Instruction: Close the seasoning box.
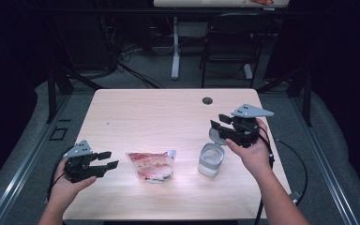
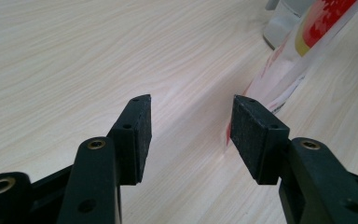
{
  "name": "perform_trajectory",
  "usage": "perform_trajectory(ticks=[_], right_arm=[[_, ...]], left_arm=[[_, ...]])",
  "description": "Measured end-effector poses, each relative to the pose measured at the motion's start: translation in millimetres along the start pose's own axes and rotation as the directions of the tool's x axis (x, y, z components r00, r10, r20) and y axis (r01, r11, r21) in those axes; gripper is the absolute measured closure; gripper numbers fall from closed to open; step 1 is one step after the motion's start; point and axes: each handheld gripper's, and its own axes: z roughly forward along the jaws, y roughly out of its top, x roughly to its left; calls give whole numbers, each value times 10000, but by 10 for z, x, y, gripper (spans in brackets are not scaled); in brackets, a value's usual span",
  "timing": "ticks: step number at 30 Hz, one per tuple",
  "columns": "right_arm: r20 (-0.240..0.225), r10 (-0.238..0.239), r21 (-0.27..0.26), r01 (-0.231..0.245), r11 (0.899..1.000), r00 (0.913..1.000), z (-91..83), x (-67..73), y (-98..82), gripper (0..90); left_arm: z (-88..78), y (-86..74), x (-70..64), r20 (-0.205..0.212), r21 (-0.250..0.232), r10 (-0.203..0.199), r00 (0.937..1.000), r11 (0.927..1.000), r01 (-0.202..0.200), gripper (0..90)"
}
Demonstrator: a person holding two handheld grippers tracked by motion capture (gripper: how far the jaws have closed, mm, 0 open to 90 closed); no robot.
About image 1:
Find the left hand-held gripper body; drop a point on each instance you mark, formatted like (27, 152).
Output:
(79, 168)

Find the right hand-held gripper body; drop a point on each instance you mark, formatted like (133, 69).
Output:
(245, 131)

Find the clear container with white lid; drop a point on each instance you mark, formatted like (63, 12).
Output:
(211, 161)

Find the red and white spout pouch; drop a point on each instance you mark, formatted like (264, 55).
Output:
(151, 165)

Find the person's left hand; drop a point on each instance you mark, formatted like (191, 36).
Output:
(64, 192)

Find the person's right hand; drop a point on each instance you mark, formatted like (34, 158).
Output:
(256, 159)

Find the white desk foot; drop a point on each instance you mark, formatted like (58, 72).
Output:
(247, 72)

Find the black metal stand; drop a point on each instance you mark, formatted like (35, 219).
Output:
(52, 93)
(307, 100)

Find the white desk leg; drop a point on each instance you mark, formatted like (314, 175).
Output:
(175, 56)

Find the black folding chair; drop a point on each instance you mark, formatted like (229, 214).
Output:
(234, 34)

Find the red item on desk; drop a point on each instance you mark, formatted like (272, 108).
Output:
(262, 2)

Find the aluminium rail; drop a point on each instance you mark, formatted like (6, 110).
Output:
(28, 162)
(325, 162)

